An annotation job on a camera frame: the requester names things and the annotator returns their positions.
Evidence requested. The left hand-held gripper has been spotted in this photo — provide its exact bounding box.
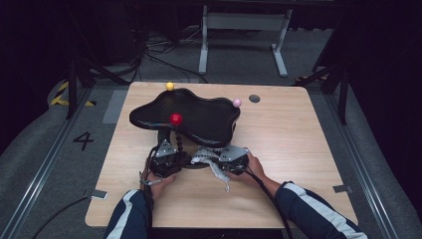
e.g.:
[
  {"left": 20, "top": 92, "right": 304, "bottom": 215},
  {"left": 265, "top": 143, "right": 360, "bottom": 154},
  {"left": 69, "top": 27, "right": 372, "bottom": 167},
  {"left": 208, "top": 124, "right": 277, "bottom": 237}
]
[{"left": 147, "top": 138, "right": 193, "bottom": 178}]

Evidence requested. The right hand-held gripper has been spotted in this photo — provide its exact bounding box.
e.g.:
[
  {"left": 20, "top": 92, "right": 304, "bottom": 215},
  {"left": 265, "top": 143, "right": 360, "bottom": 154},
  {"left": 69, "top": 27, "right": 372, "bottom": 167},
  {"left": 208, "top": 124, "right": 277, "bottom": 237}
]
[{"left": 217, "top": 144, "right": 250, "bottom": 176}]

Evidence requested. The white patterned cloth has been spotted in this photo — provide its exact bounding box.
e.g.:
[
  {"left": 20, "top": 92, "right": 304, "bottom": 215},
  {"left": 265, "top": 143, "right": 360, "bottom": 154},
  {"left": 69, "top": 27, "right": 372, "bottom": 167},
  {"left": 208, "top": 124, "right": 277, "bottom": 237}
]
[{"left": 190, "top": 145, "right": 232, "bottom": 193}]

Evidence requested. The black wavy tray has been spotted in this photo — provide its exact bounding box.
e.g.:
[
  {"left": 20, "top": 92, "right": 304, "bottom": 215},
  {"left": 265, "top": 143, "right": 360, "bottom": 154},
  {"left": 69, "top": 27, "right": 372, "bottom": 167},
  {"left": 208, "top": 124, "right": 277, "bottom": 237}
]
[{"left": 128, "top": 88, "right": 242, "bottom": 170}]

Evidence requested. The person's left hand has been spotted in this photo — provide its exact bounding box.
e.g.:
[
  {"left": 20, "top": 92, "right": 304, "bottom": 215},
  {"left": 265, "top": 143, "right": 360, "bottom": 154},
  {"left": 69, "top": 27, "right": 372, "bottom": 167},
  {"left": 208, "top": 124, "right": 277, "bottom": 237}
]
[{"left": 138, "top": 158, "right": 178, "bottom": 202}]

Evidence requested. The person's right hand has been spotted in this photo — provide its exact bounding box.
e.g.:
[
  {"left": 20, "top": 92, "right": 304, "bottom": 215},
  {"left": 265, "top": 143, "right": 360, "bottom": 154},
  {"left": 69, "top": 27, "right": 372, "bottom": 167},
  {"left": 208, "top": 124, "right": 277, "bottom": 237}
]
[{"left": 228, "top": 150, "right": 269, "bottom": 193}]

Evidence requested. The grey tape piece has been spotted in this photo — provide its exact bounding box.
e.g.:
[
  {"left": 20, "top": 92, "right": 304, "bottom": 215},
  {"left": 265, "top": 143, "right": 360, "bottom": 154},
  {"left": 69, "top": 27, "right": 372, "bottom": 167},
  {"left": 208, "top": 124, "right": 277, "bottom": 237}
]
[
  {"left": 83, "top": 188, "right": 109, "bottom": 201},
  {"left": 332, "top": 184, "right": 353, "bottom": 194}
]

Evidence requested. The black tripod stand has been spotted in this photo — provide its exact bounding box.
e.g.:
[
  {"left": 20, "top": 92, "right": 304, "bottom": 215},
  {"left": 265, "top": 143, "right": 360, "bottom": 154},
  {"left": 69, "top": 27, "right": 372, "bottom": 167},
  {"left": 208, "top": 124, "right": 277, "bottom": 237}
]
[
  {"left": 65, "top": 56, "right": 128, "bottom": 120},
  {"left": 293, "top": 59, "right": 349, "bottom": 125}
]

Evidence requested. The yellow black hazard tape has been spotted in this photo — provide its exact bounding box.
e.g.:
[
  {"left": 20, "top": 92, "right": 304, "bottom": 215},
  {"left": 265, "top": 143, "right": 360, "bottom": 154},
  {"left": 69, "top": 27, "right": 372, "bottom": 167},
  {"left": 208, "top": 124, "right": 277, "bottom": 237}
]
[{"left": 49, "top": 81, "right": 98, "bottom": 108}]

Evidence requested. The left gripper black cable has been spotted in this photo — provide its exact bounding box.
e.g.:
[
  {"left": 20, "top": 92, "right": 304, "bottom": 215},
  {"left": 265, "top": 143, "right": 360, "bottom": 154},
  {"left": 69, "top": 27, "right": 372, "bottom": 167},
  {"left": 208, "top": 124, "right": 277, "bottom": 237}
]
[{"left": 141, "top": 155, "right": 156, "bottom": 239}]

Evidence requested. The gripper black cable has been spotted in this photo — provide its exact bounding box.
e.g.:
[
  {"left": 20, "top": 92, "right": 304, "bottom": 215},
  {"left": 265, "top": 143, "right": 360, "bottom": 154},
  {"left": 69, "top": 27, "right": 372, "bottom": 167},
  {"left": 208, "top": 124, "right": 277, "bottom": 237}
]
[
  {"left": 243, "top": 165, "right": 295, "bottom": 239},
  {"left": 141, "top": 155, "right": 156, "bottom": 239}
]

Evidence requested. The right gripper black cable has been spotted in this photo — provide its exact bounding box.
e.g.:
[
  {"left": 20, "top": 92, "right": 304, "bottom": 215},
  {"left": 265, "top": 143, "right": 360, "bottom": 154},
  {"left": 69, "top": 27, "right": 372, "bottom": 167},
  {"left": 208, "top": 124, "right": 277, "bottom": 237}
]
[{"left": 243, "top": 165, "right": 295, "bottom": 239}]

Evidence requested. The black floor cable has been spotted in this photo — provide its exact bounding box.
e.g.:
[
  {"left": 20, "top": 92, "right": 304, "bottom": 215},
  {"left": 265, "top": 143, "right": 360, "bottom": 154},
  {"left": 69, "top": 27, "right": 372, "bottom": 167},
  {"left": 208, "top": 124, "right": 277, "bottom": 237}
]
[{"left": 29, "top": 196, "right": 92, "bottom": 239}]

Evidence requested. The tangle of black floor cables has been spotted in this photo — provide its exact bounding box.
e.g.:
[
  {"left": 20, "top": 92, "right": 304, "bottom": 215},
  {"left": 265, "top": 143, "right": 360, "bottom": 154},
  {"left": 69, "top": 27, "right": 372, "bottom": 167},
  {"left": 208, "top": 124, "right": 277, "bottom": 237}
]
[{"left": 130, "top": 29, "right": 208, "bottom": 84}]

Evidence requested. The metal floor rail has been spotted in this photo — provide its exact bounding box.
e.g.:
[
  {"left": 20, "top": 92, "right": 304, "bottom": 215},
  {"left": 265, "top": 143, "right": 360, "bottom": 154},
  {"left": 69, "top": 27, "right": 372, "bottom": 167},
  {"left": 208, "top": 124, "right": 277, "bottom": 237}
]
[
  {"left": 0, "top": 88, "right": 94, "bottom": 239},
  {"left": 326, "top": 94, "right": 399, "bottom": 239}
]

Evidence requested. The grey metal table frame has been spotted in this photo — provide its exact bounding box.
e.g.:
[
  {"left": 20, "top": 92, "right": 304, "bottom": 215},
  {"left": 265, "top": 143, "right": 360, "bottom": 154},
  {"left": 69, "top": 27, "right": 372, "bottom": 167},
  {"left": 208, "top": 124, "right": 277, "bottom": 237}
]
[{"left": 198, "top": 4, "right": 294, "bottom": 78}]

